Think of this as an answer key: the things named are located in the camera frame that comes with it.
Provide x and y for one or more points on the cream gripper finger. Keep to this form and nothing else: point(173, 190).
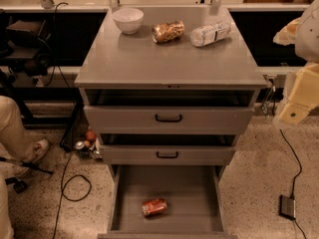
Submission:
point(300, 97)
point(288, 34)

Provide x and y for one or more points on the red coke can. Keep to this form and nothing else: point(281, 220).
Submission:
point(154, 207)

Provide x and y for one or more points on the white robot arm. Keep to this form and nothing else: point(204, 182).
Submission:
point(307, 44)

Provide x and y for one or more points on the gold patterned can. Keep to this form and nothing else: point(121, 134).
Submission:
point(165, 32)

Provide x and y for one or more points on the grey drawer cabinet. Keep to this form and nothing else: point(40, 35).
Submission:
point(135, 62)

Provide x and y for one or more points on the grey bottom drawer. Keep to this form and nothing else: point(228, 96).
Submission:
point(194, 208)

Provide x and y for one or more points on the grey drawer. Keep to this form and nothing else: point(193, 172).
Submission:
point(194, 208)
point(169, 111)
point(167, 149)

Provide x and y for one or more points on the grey middle drawer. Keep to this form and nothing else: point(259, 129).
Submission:
point(167, 149)

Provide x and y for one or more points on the grey top drawer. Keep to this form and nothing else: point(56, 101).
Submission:
point(169, 111)

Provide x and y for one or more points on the clear plastic water bottle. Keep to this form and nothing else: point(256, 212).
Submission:
point(208, 34)

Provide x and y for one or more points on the black power adapter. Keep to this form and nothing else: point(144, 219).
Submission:
point(287, 207)

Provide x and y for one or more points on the white ceramic bowl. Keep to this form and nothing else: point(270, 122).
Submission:
point(128, 20)

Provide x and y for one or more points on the black equipment on shelf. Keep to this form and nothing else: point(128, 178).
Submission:
point(24, 45)

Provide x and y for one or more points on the white orange sneaker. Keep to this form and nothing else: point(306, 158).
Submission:
point(33, 154)

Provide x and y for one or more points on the person leg beige trousers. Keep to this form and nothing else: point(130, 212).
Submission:
point(19, 146)

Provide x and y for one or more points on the black wire basket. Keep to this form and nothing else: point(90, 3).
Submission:
point(75, 129)

